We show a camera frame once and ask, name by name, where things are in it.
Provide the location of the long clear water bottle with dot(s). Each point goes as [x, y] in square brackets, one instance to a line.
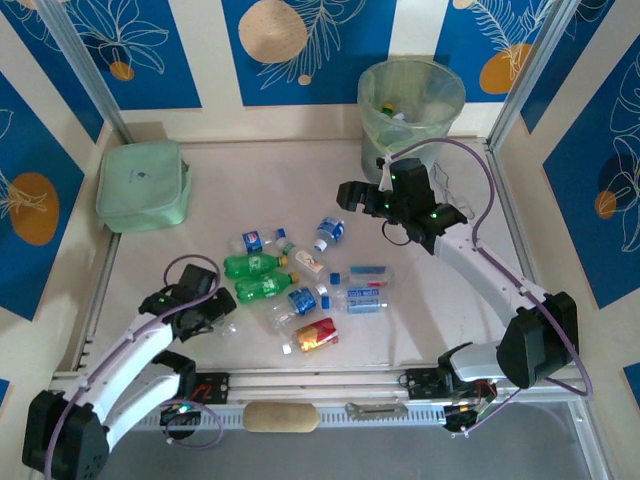
[227, 331]

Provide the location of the small blue label water bottle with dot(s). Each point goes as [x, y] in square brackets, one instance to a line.
[331, 229]

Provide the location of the clear Pepsi label bottle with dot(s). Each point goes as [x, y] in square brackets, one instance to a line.
[252, 241]

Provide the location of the blue label bottle white cap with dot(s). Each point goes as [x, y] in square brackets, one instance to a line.
[302, 299]

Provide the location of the small white bottle cap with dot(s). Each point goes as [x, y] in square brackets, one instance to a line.
[287, 349]

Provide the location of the clear bottle blue white label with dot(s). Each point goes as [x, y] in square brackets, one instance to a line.
[362, 302]

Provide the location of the red gold foil pouch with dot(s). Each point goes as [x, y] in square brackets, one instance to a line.
[317, 336]

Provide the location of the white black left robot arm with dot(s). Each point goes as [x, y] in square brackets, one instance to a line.
[150, 340]

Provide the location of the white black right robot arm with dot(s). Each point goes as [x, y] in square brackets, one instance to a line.
[475, 270]

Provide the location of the grey mesh waste bin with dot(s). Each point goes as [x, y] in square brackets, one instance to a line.
[370, 165]

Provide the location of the green plastic bin liner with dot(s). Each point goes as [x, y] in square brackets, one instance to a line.
[440, 127]

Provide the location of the black left base mounting plate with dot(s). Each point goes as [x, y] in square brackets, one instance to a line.
[215, 387]

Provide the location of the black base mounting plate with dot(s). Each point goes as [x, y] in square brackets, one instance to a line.
[215, 387]
[420, 385]

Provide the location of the clear bottle orange white label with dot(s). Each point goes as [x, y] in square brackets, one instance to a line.
[305, 260]

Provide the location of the mint green zipper pouch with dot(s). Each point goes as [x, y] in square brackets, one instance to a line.
[140, 185]

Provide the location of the beige oblong cushion pad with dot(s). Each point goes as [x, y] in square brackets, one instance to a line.
[280, 417]

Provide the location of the black right base mounting plate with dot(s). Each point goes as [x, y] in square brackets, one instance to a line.
[420, 385]

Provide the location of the aluminium frame rail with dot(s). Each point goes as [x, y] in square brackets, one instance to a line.
[320, 385]

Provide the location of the aluminium frame post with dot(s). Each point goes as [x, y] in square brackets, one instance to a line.
[530, 75]
[82, 70]

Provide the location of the silver metal bracket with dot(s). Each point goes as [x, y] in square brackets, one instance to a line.
[375, 409]

